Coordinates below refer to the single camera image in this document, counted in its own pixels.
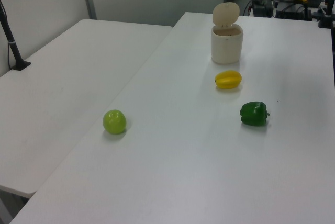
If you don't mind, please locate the yellow toy star fruit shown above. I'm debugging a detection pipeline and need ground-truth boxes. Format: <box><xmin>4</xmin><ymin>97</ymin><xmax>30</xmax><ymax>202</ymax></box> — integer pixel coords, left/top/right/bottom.
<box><xmin>214</xmin><ymin>70</ymin><xmax>243</xmax><ymax>91</ymax></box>

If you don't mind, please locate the light green toy apple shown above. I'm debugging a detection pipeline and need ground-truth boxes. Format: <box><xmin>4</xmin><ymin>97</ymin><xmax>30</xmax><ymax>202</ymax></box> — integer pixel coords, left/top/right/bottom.
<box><xmin>102</xmin><ymin>109</ymin><xmax>127</xmax><ymax>135</ymax></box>

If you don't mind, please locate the white side table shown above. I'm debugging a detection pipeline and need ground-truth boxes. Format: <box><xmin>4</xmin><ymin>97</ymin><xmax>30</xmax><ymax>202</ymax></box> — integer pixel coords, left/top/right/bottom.
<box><xmin>0</xmin><ymin>19</ymin><xmax>173</xmax><ymax>198</ymax></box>

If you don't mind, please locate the black pole with white band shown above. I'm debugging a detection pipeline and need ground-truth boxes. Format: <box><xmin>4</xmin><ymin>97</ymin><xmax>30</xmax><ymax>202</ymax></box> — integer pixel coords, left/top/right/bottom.
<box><xmin>0</xmin><ymin>0</ymin><xmax>31</xmax><ymax>71</ymax></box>

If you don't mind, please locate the green toy bell pepper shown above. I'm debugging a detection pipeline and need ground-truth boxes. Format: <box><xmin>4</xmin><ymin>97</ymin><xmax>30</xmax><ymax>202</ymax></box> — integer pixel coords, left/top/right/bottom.
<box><xmin>239</xmin><ymin>100</ymin><xmax>271</xmax><ymax>127</ymax></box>

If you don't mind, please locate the black clamp stand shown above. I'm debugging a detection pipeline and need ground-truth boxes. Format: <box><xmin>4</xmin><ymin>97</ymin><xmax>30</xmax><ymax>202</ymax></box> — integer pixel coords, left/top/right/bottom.
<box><xmin>318</xmin><ymin>0</ymin><xmax>335</xmax><ymax>28</ymax></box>

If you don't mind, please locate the beige garbage bin with lid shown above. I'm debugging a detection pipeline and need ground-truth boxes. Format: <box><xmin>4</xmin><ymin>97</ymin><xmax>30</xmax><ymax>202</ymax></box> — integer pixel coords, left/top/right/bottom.
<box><xmin>210</xmin><ymin>2</ymin><xmax>244</xmax><ymax>65</ymax></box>

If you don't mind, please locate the black equipment box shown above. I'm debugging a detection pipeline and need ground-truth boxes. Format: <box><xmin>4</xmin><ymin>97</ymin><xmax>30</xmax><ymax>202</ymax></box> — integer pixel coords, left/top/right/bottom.
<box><xmin>251</xmin><ymin>0</ymin><xmax>274</xmax><ymax>18</ymax></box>

